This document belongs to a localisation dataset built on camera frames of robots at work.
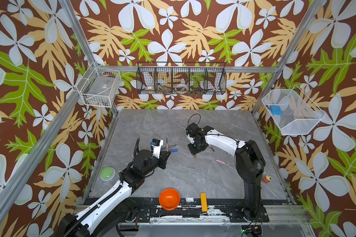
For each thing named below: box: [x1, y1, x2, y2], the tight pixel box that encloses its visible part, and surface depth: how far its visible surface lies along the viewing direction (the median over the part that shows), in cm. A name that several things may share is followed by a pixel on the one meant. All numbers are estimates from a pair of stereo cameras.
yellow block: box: [200, 192, 209, 212], surface depth 79 cm
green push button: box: [99, 166, 117, 182], surface depth 91 cm
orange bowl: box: [158, 188, 181, 211], surface depth 80 cm
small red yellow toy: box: [261, 174, 272, 184], surface depth 83 cm
